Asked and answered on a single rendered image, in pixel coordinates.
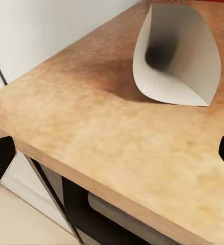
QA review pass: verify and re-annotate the paper coffee filter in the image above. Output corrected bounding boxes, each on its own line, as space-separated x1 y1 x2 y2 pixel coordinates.
133 4 221 107

